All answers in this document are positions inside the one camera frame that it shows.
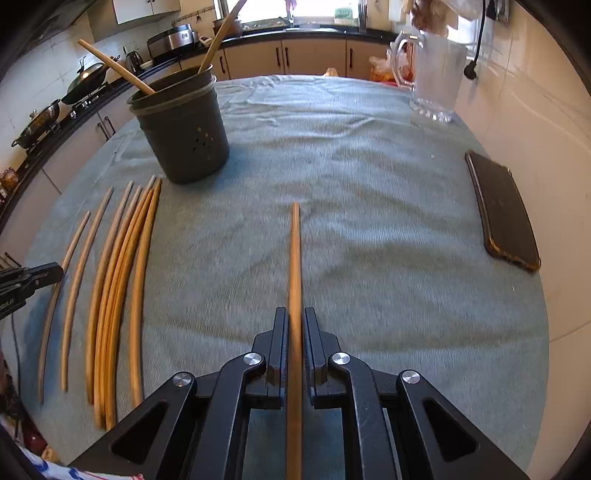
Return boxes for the clear glass pitcher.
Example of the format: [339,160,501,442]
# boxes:
[390,30,469,123]

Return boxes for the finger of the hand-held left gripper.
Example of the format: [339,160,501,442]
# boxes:
[21,262,64,289]

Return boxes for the orange and white plastic bag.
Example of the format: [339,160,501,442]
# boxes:
[369,51,414,84]

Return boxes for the range hood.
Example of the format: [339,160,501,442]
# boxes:
[18,0,98,56]

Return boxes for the kitchen window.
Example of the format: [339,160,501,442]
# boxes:
[222,0,398,26]

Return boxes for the wooden chopstick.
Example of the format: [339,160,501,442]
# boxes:
[198,0,247,75]
[287,202,303,480]
[77,39,156,96]

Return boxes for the steel rice cooker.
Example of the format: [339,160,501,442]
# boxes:
[147,25,200,58]

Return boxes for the dark grey chopstick holder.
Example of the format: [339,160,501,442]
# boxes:
[127,64,230,184]

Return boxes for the phone in dark case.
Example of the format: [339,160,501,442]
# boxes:
[464,150,542,274]

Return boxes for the striped clothing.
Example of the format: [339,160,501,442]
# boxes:
[0,351,144,480]

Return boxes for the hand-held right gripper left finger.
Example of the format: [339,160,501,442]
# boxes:
[69,307,291,480]

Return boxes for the black wok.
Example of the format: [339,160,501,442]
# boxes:
[61,58,121,106]

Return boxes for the beige wall cabinets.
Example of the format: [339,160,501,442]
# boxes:
[113,0,182,25]

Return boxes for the steel cooking pot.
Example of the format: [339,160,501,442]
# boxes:
[11,99,63,148]

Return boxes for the group of wooden chopsticks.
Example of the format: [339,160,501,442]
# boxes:
[37,176,163,432]

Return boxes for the brown hanging plastic bag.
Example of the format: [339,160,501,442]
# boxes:
[411,0,485,37]

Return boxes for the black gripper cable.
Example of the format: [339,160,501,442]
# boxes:
[11,318,24,444]

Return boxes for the brown clay pot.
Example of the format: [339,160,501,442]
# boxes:
[212,16,243,37]

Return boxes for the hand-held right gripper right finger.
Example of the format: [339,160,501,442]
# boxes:
[302,307,529,480]

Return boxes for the black power cable with plug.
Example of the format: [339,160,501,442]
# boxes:
[464,0,490,81]

